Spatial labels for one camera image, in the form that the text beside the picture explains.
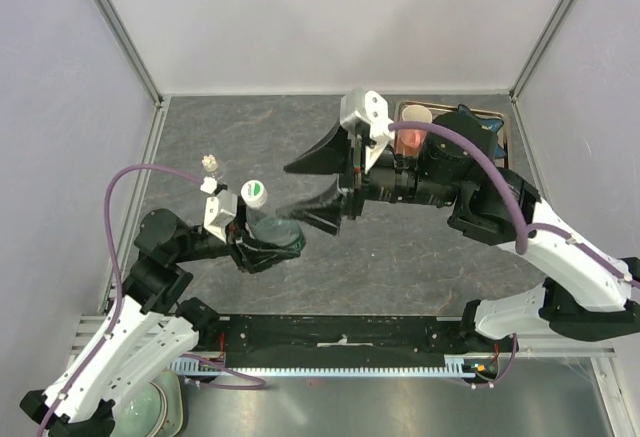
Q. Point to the green ceramic plate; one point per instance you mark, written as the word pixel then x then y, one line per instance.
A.
pixel 171 393

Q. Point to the slotted cable duct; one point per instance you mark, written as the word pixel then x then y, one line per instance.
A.
pixel 452 367

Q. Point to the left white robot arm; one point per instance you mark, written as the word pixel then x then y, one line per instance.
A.
pixel 150 325

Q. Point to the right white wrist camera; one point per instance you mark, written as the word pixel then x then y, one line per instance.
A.
pixel 366 112

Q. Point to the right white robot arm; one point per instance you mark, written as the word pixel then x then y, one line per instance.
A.
pixel 449 163

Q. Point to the white bottle cap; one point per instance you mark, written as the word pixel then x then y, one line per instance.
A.
pixel 254 193

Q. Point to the cream bottle cap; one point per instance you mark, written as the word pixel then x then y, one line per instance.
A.
pixel 209 163

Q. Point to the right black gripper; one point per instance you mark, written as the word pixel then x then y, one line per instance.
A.
pixel 322 211

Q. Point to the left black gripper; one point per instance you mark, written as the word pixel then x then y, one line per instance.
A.
pixel 254 256

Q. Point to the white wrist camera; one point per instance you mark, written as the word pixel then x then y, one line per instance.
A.
pixel 220 208
pixel 366 112

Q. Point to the green ceramic bowl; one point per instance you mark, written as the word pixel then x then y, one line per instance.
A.
pixel 144 415

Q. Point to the metal tray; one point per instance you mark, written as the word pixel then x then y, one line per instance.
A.
pixel 503 137

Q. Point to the blue star-shaped dish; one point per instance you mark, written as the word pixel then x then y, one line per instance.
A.
pixel 493 124

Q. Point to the green label water bottle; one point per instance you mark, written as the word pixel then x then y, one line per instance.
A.
pixel 271 229

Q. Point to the pink mug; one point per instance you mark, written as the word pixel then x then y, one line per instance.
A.
pixel 409 141

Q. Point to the clear bottle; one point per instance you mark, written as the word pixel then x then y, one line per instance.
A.
pixel 220 176

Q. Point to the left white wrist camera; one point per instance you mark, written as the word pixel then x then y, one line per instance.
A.
pixel 220 208

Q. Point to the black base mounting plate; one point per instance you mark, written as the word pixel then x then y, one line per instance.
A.
pixel 242 333

